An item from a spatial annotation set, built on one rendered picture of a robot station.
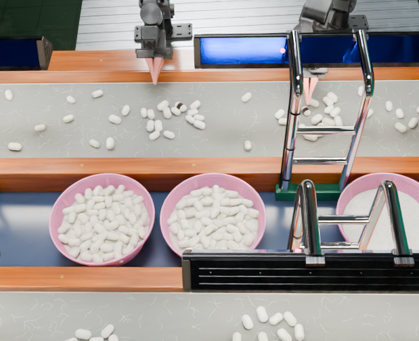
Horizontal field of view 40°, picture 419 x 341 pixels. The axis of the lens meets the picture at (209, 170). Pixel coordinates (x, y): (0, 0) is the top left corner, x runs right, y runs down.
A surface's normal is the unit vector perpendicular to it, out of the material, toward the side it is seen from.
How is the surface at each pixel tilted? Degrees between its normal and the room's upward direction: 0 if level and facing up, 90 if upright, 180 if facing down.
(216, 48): 58
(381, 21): 0
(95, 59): 0
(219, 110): 0
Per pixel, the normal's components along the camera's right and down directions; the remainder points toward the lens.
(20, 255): -0.04, -0.57
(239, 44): -0.04, 0.39
